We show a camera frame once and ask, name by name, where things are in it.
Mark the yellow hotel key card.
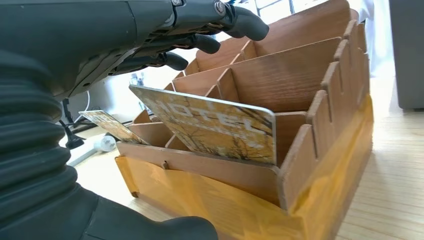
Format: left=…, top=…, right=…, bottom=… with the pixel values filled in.
left=128, top=84, right=278, bottom=167
left=78, top=109, right=151, bottom=147

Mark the wooden card organiser box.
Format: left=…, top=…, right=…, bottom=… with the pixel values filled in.
left=115, top=0, right=371, bottom=213

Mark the black power plug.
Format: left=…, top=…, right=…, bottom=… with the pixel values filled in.
left=58, top=99, right=85, bottom=151

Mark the white round plug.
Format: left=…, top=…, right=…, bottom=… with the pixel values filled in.
left=93, top=135, right=117, bottom=153

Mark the yellow organiser base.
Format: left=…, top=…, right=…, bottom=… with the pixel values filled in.
left=114, top=94, right=375, bottom=240

